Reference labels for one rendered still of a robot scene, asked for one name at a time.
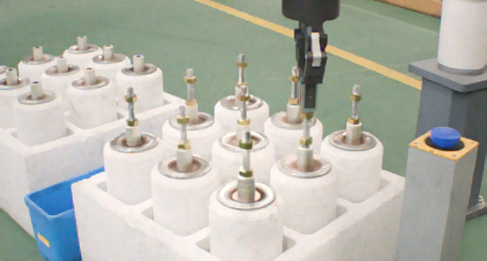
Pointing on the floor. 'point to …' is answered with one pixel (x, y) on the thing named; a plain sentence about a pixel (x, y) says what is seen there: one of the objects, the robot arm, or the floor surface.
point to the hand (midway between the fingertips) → (308, 95)
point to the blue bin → (56, 219)
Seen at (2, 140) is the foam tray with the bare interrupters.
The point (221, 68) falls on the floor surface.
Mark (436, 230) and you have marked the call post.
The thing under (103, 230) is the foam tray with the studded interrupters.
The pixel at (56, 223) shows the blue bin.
